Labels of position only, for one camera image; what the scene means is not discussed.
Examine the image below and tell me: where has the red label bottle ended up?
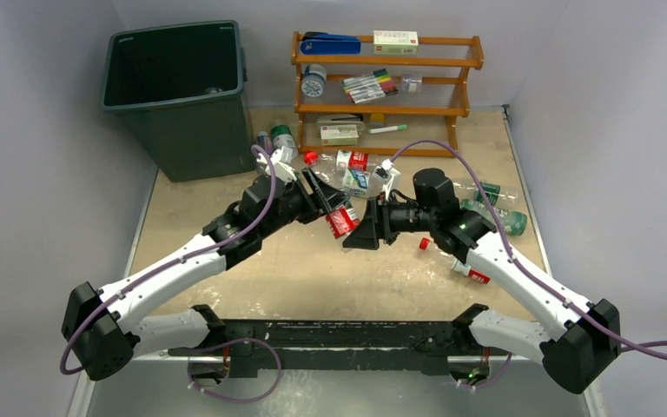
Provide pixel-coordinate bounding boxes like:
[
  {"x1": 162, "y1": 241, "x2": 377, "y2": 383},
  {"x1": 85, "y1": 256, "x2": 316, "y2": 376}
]
[
  {"x1": 303, "y1": 149, "x2": 386, "y2": 171},
  {"x1": 419, "y1": 238, "x2": 491, "y2": 284}
]

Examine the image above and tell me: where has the white red box lower shelf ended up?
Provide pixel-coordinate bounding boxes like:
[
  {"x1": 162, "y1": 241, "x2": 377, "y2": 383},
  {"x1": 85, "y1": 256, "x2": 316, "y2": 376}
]
[{"x1": 320, "y1": 124, "x2": 359, "y2": 146}]

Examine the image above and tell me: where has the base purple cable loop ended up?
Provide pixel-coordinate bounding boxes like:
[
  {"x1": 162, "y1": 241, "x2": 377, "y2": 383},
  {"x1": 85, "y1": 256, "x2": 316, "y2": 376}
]
[{"x1": 186, "y1": 335, "x2": 285, "y2": 404}]

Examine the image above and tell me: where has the orange wooden shelf rack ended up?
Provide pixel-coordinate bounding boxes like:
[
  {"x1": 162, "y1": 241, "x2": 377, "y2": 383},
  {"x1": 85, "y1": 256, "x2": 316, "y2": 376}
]
[{"x1": 291, "y1": 31, "x2": 485, "y2": 152}]

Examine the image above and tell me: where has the round tape roll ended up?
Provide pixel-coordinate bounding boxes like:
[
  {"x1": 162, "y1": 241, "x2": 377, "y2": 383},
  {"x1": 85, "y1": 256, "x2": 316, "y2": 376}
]
[{"x1": 300, "y1": 63, "x2": 327, "y2": 98}]

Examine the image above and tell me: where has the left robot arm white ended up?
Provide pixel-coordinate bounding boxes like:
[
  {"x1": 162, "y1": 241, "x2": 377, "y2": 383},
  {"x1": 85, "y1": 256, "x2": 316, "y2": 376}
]
[{"x1": 60, "y1": 169, "x2": 349, "y2": 381}]

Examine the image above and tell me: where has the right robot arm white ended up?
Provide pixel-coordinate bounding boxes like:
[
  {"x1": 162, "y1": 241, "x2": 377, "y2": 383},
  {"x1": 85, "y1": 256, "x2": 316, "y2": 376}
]
[{"x1": 343, "y1": 169, "x2": 621, "y2": 394}]

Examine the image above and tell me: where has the pack of coloured markers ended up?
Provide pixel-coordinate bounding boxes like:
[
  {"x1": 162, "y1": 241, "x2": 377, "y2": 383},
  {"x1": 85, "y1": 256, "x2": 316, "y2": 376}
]
[{"x1": 341, "y1": 69, "x2": 399, "y2": 104}]

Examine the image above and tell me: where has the small clear jar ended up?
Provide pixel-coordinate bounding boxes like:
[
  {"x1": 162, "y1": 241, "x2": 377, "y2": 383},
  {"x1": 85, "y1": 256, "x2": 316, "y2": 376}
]
[{"x1": 400, "y1": 73, "x2": 423, "y2": 94}]

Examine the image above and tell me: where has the green label bottle white cap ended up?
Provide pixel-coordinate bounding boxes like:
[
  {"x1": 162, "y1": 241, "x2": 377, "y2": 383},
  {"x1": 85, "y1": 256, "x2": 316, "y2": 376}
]
[{"x1": 453, "y1": 179, "x2": 523, "y2": 209}]

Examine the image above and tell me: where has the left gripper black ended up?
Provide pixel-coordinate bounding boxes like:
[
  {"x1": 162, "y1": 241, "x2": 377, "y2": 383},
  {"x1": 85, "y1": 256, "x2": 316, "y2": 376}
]
[{"x1": 260, "y1": 167, "x2": 347, "y2": 238}]

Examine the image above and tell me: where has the small clear bottle purple label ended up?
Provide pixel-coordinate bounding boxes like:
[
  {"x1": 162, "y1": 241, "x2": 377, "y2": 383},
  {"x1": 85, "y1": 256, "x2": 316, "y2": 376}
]
[{"x1": 256, "y1": 131, "x2": 275, "y2": 156}]

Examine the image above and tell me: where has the green blue label bottle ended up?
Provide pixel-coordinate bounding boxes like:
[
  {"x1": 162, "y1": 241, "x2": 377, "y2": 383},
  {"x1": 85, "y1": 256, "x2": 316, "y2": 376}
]
[{"x1": 333, "y1": 168, "x2": 382, "y2": 198}]

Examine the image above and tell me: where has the white green small box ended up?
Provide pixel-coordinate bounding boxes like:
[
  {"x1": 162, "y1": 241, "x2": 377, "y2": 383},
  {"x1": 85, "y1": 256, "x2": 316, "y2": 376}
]
[{"x1": 373, "y1": 30, "x2": 419, "y2": 56}]

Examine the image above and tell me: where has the green capped white marker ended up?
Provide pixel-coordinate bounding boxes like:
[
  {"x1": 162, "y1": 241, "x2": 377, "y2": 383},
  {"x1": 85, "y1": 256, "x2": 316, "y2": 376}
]
[{"x1": 368, "y1": 124, "x2": 407, "y2": 135}]

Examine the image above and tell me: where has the blue stapler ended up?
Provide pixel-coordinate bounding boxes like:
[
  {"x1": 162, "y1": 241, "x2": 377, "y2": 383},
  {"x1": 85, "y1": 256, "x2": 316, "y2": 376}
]
[{"x1": 300, "y1": 31, "x2": 361, "y2": 55}]

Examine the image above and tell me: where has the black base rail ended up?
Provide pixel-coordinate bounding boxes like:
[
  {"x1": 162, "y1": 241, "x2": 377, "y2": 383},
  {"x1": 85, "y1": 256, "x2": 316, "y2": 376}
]
[{"x1": 168, "y1": 306, "x2": 501, "y2": 384}]

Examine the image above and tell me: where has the dark green plastic bin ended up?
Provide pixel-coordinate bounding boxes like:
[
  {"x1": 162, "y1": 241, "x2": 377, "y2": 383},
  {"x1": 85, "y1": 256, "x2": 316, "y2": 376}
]
[{"x1": 101, "y1": 20, "x2": 256, "y2": 182}]

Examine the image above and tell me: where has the green bottle far right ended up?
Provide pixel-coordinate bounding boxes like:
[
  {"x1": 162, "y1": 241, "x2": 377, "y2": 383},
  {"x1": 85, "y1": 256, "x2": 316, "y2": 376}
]
[{"x1": 460, "y1": 199, "x2": 527, "y2": 236}]

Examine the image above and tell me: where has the red label bottle lake picture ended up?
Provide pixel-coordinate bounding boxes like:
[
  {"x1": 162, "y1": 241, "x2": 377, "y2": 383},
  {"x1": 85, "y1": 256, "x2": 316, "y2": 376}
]
[{"x1": 325, "y1": 202, "x2": 360, "y2": 240}]

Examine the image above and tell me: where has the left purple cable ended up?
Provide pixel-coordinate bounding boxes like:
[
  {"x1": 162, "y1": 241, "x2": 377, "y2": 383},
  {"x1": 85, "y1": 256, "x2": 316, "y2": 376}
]
[{"x1": 58, "y1": 144, "x2": 278, "y2": 376}]

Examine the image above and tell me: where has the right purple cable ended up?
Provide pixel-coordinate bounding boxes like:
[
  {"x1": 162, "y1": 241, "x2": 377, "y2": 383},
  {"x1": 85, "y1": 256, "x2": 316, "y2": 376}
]
[{"x1": 391, "y1": 139, "x2": 667, "y2": 364}]

